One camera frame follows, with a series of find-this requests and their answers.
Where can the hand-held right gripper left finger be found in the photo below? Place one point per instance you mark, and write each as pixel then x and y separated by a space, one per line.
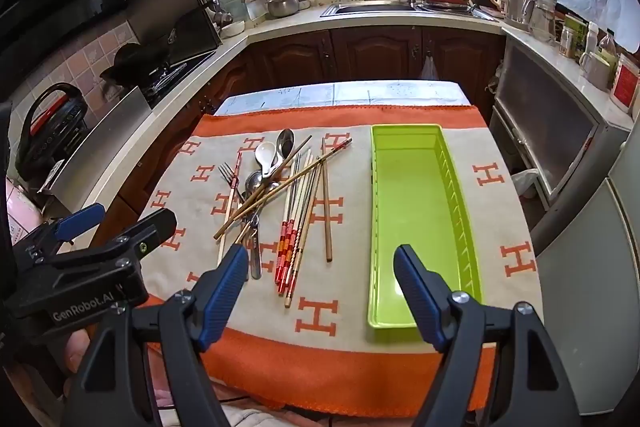
pixel 225 292

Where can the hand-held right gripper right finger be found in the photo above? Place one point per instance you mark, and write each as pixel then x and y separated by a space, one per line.
pixel 415 292

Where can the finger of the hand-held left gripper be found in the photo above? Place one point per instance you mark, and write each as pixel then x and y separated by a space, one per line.
pixel 80 219
pixel 150 229

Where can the green plastic tray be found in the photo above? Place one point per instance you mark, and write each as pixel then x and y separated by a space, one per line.
pixel 420 207

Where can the metal fork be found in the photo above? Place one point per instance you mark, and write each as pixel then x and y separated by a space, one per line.
pixel 231 177

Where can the brown wooden chopstick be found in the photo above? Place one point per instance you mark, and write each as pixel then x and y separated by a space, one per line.
pixel 320 162
pixel 290 160
pixel 327 217

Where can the metal chopstick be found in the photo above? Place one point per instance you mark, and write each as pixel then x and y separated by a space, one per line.
pixel 309 187
pixel 315 187

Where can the white ceramic spoon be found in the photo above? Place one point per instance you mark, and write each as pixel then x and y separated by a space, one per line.
pixel 264 155

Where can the person's left hand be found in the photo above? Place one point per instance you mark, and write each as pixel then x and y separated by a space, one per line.
pixel 75 349

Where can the pink appliance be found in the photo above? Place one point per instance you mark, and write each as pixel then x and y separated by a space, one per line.
pixel 20 207

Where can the orange and cream printed blanket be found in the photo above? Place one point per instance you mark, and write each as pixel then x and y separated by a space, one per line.
pixel 350 307

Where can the low steel splash plate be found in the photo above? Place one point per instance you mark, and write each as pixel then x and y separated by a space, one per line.
pixel 100 147

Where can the black pressure cooker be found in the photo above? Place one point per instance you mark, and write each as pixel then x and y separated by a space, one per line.
pixel 50 142

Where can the gas stove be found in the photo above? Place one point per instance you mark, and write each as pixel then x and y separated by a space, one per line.
pixel 172 79

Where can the white plastic bag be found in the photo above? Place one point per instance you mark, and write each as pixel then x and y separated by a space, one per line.
pixel 525 184

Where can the black wok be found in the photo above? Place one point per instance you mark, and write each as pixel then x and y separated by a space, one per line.
pixel 132 59

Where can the grey refrigerator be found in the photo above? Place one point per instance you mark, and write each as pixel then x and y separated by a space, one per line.
pixel 590 282

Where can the hanging plastic bag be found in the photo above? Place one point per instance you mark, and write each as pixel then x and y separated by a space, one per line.
pixel 430 69

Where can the tall steel stove shield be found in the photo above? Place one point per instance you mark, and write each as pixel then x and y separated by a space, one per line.
pixel 165 2

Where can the brown wooden kitchen cabinets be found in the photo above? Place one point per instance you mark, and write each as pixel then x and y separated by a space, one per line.
pixel 375 52

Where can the steel pot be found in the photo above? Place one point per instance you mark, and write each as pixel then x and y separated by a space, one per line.
pixel 282 7

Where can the white mug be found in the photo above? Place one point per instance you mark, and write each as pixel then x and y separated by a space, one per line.
pixel 595 72

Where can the steel sink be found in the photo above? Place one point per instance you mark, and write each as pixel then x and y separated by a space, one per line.
pixel 370 9

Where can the red container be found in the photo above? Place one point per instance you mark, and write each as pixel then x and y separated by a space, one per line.
pixel 626 82

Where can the glass pitcher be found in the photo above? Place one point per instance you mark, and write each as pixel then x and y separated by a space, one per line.
pixel 542 19

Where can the green box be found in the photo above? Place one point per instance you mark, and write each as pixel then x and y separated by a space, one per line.
pixel 575 37

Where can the white bottle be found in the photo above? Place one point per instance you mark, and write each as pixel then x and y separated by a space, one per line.
pixel 592 38

